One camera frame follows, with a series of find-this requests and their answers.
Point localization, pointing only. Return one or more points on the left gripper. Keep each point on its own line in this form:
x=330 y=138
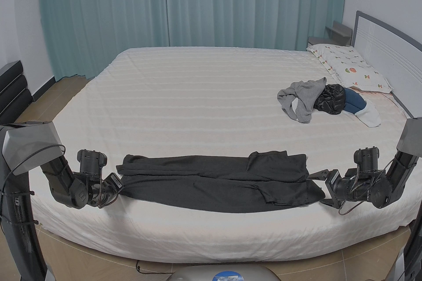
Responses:
x=110 y=189

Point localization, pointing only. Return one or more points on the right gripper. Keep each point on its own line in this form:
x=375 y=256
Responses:
x=339 y=187

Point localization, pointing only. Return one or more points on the black T-shirt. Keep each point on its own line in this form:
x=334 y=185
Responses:
x=214 y=181

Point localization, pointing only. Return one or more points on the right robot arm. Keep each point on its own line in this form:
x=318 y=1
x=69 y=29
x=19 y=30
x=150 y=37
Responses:
x=389 y=171

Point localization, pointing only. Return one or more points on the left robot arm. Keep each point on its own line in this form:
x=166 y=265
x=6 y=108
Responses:
x=29 y=157

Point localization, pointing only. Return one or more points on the bed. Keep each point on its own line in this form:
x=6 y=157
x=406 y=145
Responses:
x=197 y=102

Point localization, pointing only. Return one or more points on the black shiny garment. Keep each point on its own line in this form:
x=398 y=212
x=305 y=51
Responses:
x=331 y=100

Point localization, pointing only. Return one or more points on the grey garment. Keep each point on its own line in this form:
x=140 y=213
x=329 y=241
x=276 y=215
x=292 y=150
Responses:
x=305 y=97

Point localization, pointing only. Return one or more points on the white garment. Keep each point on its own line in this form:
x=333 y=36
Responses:
x=371 y=115

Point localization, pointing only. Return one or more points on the blue garment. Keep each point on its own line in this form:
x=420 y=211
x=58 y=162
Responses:
x=355 y=102

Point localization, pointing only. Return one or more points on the white printed pillow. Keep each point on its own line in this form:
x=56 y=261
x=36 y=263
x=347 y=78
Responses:
x=351 y=67

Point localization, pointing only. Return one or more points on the black chest of drawers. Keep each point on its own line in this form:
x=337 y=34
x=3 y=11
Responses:
x=13 y=92

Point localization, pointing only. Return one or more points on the grey bedside table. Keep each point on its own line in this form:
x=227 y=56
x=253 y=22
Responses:
x=336 y=31

